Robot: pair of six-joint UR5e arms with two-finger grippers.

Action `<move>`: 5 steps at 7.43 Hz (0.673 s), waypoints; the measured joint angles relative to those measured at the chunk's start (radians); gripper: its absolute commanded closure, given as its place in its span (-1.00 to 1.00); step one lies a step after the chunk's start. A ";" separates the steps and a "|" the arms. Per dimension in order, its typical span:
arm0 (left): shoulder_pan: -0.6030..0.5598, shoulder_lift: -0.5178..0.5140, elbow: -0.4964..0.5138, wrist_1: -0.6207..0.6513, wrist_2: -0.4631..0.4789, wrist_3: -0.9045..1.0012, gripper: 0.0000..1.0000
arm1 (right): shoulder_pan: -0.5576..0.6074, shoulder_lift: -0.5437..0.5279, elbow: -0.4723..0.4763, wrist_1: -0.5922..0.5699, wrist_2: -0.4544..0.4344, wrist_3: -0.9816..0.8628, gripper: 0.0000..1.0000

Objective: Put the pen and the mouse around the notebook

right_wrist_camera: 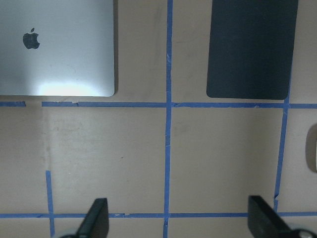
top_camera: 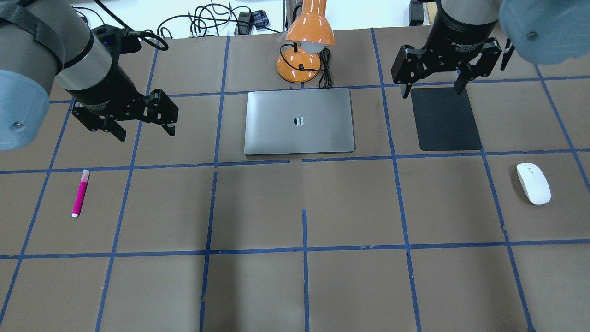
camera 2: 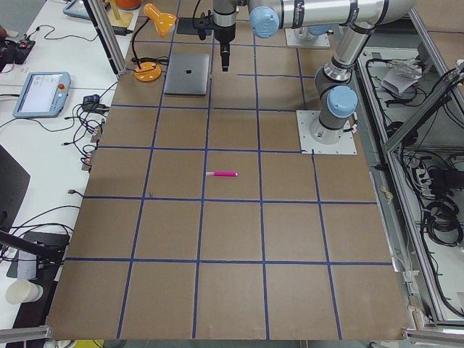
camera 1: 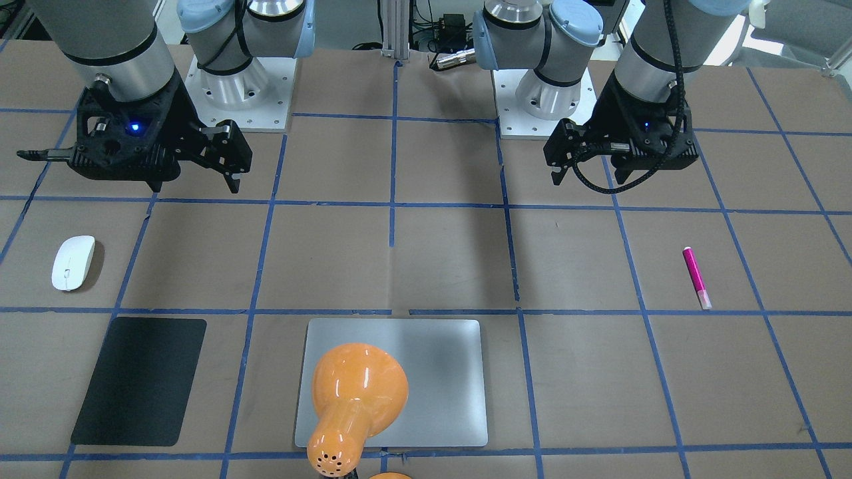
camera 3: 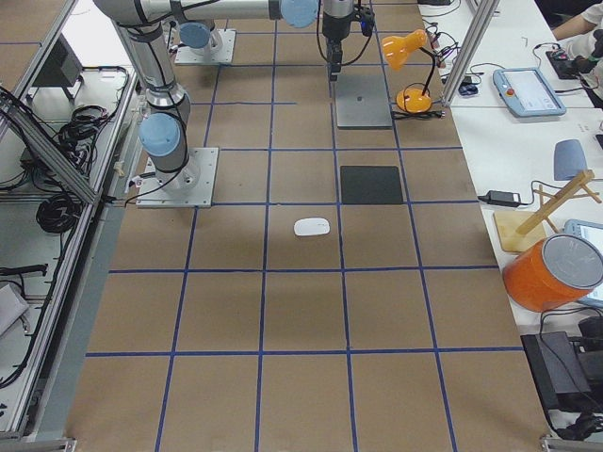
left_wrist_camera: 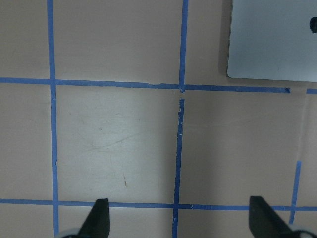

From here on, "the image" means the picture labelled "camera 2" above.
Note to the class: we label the aluminium diagonal frame bar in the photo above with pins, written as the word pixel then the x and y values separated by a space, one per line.
pixel 439 95

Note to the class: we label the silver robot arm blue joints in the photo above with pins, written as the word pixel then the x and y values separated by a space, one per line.
pixel 360 18

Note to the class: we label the orange round object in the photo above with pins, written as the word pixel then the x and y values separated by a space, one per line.
pixel 128 4

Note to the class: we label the black power adapter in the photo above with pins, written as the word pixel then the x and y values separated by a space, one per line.
pixel 91 103

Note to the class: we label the black mousepad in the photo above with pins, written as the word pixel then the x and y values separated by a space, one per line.
pixel 185 27

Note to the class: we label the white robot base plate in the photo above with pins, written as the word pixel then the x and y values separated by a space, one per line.
pixel 315 139

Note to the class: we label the wooden stand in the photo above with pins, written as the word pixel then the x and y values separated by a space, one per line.
pixel 118 17

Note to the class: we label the grey closed laptop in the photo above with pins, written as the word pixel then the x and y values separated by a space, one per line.
pixel 187 74

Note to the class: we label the aluminium frame post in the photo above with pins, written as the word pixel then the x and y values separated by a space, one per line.
pixel 105 32

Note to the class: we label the pink marker pen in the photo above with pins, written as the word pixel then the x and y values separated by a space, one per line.
pixel 221 174

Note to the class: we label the blue teach pendant tablet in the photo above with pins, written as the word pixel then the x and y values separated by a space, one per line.
pixel 43 95

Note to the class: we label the black monitor corner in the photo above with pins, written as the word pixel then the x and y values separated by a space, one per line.
pixel 14 184

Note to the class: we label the aluminium bottom left rail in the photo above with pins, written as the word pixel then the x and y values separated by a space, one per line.
pixel 25 334

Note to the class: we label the white paper cup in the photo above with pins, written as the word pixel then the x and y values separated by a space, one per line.
pixel 23 291

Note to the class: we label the black red device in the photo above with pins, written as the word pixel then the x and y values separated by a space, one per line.
pixel 15 52

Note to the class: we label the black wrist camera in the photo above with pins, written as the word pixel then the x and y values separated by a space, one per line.
pixel 204 25

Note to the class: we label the small circuit board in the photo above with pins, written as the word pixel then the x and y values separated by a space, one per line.
pixel 87 161
pixel 96 135

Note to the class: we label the orange desk lamp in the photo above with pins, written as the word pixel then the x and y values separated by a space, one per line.
pixel 149 43

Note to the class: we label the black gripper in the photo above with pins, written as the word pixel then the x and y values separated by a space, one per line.
pixel 224 33

